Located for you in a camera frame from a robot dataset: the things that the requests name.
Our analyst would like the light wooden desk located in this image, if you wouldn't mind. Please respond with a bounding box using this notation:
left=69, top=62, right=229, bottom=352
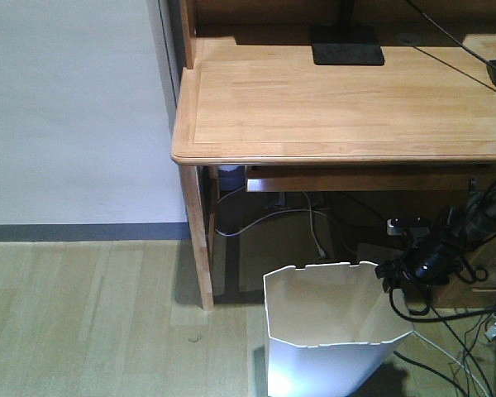
left=171, top=1, right=496, bottom=310

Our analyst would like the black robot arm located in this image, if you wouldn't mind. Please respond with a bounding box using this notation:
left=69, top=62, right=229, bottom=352
left=375, top=179, right=496, bottom=293

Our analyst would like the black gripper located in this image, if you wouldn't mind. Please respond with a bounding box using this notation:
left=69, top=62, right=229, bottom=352
left=374, top=231, right=466, bottom=292

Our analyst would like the white plastic trash bin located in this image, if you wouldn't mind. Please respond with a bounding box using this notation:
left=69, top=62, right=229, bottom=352
left=263, top=261, right=414, bottom=396

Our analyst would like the white cable under desk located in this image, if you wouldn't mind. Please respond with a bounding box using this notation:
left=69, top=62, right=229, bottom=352
left=215, top=185, right=356, bottom=261

